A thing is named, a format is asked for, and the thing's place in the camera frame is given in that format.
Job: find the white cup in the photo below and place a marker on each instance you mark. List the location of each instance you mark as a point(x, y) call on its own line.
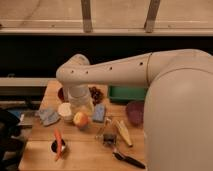
point(64, 110)

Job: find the blue sponge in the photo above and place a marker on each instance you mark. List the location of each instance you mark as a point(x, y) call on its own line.
point(99, 113)

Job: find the green tray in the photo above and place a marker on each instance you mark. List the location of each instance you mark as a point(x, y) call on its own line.
point(122, 94)

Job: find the dark grapes bunch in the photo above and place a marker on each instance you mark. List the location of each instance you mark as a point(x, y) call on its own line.
point(96, 94)

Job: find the red bowl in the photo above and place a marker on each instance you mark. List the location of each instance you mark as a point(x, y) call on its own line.
point(61, 95)

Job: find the orange carrot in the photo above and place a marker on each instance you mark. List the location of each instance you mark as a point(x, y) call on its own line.
point(58, 138)

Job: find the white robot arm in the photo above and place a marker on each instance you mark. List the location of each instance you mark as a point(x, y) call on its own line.
point(178, 110)

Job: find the small black bowl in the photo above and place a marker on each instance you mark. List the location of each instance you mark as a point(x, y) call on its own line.
point(54, 146)

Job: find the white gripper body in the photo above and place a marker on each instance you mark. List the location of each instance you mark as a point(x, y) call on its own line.
point(80, 99)

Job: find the purple bowl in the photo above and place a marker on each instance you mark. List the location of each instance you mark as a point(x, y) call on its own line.
point(134, 112)

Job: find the small metal toy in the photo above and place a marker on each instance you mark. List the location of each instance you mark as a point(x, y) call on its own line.
point(109, 139)

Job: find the blue grey towel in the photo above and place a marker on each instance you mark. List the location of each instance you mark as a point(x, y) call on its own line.
point(48, 116)

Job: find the black handled knife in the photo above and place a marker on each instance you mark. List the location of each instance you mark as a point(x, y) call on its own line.
point(129, 160)

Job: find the wooden spoon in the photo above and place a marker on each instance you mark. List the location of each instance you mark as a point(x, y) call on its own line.
point(101, 130)

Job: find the black object at left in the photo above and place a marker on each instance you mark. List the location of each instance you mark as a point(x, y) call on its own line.
point(9, 130)

